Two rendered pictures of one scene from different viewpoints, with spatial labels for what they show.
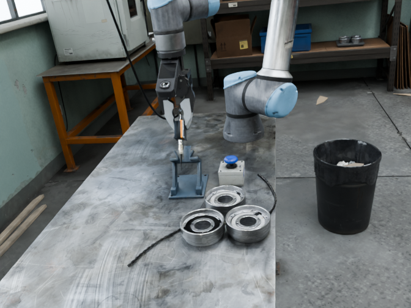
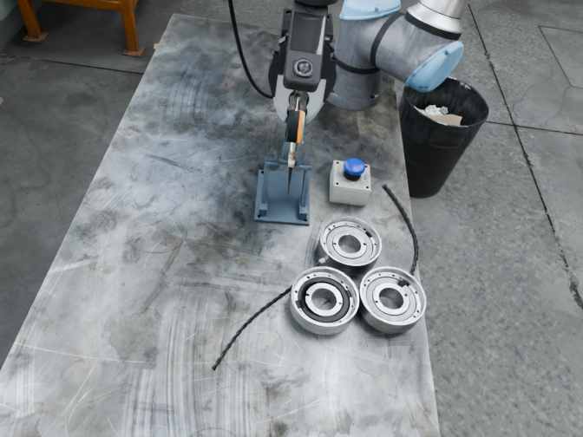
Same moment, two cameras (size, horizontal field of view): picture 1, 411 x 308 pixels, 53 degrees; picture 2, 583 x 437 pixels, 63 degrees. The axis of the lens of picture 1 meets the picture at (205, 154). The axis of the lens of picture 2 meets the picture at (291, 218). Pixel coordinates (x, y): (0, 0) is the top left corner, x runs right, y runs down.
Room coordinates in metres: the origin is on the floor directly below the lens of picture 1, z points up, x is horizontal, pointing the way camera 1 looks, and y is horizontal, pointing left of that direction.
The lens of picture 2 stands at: (0.45, 0.20, 1.46)
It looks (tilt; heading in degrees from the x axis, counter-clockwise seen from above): 49 degrees down; 345
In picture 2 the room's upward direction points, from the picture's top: 10 degrees clockwise
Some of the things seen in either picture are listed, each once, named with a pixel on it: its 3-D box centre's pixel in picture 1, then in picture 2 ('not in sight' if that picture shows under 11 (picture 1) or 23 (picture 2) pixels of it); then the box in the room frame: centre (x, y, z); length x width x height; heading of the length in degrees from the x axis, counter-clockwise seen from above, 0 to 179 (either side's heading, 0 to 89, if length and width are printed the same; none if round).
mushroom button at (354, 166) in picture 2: (231, 164); (352, 172); (1.05, -0.07, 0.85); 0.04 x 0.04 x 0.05
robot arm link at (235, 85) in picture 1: (242, 91); (368, 27); (1.38, -0.15, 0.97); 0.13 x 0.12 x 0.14; 39
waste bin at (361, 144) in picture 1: (344, 187); (428, 140); (1.88, -0.73, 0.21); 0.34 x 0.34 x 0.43
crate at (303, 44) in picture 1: (285, 38); not in sight; (4.40, -0.99, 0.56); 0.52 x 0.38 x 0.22; 75
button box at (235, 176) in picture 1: (232, 171); (350, 180); (1.06, -0.07, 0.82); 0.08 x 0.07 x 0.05; 168
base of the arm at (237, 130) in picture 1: (243, 121); (354, 73); (1.38, -0.15, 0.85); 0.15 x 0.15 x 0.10
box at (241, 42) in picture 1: (234, 35); not in sight; (4.48, -0.46, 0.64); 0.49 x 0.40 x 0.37; 83
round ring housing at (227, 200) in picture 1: (225, 201); (348, 246); (0.90, -0.04, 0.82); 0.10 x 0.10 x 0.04
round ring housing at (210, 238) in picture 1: (202, 227); (323, 302); (0.80, 0.03, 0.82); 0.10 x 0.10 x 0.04
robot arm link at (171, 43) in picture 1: (169, 41); not in sight; (1.05, 0.06, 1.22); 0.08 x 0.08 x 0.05
